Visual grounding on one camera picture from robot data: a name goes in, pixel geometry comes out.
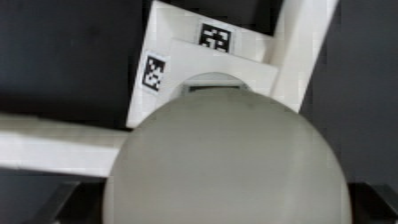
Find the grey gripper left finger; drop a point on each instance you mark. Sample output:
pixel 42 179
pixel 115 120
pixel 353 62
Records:
pixel 54 205

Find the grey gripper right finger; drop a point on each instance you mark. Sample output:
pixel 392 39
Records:
pixel 376 204

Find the white lamp bulb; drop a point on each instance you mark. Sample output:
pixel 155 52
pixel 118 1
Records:
pixel 227 164

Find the white lamp base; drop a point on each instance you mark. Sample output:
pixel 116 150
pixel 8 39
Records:
pixel 196 50

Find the white L-shaped fence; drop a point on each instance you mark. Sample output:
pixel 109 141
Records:
pixel 70 51

